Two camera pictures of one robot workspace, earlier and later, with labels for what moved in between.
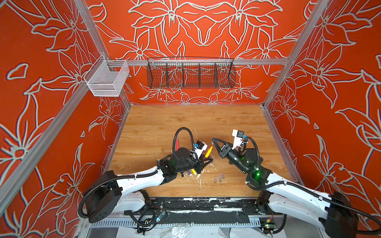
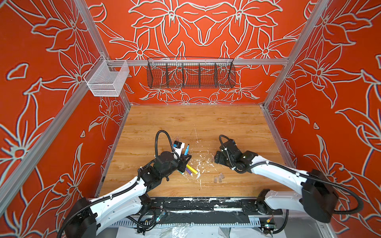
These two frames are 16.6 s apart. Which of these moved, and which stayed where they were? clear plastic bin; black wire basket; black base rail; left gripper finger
Moved: left gripper finger
Stayed: black base rail; clear plastic bin; black wire basket
